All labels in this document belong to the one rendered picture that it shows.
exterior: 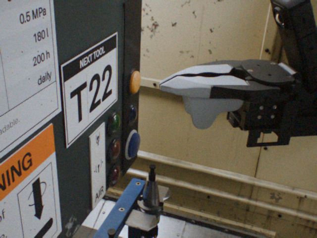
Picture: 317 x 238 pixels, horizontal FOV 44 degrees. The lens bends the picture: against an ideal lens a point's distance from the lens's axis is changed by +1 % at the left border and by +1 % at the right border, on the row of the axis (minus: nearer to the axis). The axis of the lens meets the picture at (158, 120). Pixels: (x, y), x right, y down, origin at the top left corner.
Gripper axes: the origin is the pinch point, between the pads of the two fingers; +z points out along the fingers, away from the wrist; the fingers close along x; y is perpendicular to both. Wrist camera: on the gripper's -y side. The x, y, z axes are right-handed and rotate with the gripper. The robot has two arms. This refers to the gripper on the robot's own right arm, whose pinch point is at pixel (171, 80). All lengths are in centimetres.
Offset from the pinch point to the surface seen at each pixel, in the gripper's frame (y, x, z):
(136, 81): -0.1, -0.3, 3.9
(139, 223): 46, 27, -2
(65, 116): -2.1, -11.4, 11.1
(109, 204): 83, 78, 0
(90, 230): 78, 59, 8
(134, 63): -1.6, 0.9, 4.0
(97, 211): 85, 76, 5
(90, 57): -5.4, -7.6, 8.9
